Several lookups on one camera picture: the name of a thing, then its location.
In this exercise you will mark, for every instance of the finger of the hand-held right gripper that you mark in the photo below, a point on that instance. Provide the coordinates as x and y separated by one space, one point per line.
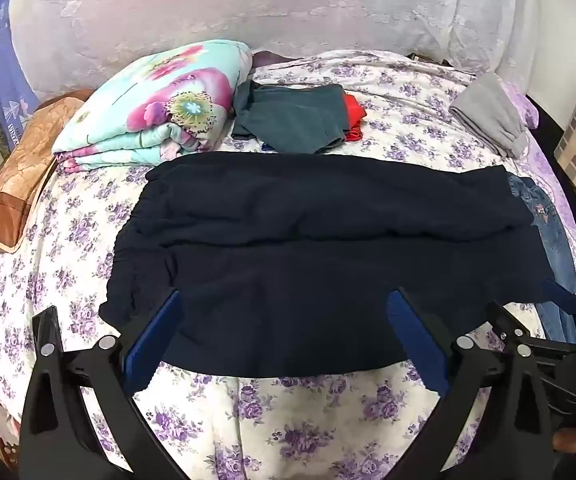
560 295
507 321

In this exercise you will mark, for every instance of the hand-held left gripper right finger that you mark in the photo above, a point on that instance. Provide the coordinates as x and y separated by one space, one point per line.
417 345

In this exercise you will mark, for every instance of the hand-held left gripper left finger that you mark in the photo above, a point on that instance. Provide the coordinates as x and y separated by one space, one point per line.
150 340

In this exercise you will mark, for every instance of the blue jeans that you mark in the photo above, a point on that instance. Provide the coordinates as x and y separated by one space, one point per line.
550 240

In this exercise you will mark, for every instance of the black pants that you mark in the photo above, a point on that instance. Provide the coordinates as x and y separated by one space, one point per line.
318 260

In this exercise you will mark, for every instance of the grey folded garment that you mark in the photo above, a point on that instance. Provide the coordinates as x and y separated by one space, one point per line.
492 115

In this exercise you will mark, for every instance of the purple pillow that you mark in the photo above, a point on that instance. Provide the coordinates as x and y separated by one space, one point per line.
522 102

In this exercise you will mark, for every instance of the brown pillow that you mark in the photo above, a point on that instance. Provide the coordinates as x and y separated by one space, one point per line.
23 175

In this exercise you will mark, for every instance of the purple floral bed sheet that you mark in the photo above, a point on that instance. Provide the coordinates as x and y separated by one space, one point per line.
407 110

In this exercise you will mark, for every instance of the folded floral quilt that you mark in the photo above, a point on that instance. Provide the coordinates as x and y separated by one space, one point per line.
153 105

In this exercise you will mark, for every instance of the red garment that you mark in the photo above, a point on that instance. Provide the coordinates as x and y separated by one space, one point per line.
353 115

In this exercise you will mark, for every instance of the dark green garment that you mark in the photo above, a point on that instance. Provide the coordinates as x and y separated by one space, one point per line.
293 115

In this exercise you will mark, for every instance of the blue printed cloth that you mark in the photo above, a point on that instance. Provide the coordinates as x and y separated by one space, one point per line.
3 70

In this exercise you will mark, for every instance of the white lace curtain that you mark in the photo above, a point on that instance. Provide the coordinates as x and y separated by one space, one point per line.
268 10

